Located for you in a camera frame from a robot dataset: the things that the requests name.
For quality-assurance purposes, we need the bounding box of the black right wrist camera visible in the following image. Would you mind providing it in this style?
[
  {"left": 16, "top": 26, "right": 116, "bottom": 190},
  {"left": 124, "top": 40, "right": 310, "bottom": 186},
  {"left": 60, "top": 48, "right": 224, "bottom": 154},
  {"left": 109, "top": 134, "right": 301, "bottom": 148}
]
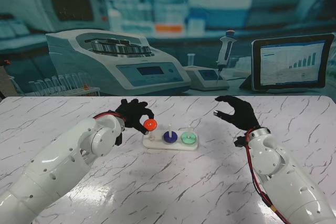
[{"left": 234, "top": 136, "right": 247, "bottom": 148}]

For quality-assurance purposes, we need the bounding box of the medium purple ring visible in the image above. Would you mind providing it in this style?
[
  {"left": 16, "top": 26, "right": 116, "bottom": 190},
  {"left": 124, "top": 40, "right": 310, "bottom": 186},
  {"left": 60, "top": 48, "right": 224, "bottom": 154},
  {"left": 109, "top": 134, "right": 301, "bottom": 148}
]
[{"left": 163, "top": 130, "right": 178, "bottom": 143}]

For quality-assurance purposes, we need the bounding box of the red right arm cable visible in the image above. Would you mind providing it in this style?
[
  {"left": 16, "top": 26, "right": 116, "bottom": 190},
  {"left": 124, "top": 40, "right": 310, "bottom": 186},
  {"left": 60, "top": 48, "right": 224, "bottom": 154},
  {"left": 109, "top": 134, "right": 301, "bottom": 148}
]
[{"left": 244, "top": 129, "right": 292, "bottom": 224}]

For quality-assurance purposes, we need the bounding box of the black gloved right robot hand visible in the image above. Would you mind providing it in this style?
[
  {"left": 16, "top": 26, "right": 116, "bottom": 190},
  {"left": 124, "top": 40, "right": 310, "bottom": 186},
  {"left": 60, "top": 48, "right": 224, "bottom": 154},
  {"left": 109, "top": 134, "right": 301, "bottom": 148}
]
[{"left": 214, "top": 95, "right": 261, "bottom": 132}]

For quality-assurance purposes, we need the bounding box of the white Hanoi tower base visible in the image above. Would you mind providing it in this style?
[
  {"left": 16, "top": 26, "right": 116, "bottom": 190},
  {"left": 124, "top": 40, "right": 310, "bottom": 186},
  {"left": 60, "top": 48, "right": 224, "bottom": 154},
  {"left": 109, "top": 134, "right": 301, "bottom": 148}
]
[{"left": 142, "top": 123, "right": 200, "bottom": 151}]

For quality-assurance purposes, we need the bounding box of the large green ring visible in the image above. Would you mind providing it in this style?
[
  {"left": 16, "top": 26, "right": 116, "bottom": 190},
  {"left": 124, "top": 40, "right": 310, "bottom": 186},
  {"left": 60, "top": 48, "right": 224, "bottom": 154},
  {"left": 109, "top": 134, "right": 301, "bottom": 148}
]
[{"left": 180, "top": 132, "right": 198, "bottom": 145}]

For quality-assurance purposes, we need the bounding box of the printed laboratory backdrop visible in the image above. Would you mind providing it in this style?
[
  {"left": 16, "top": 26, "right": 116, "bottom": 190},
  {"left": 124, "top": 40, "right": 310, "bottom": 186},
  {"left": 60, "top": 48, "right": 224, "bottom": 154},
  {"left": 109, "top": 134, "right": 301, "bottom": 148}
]
[{"left": 0, "top": 0, "right": 336, "bottom": 98}]

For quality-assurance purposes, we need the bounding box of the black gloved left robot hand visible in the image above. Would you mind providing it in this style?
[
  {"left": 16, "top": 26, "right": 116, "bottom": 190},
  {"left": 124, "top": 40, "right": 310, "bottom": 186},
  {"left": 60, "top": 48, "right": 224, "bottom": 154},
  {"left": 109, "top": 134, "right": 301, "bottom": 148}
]
[{"left": 115, "top": 99, "right": 155, "bottom": 135}]

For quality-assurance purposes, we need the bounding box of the small orange ring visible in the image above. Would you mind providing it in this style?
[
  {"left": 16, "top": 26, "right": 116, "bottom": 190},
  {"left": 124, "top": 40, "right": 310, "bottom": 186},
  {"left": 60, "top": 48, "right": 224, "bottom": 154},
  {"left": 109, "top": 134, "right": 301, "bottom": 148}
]
[{"left": 143, "top": 119, "right": 158, "bottom": 131}]

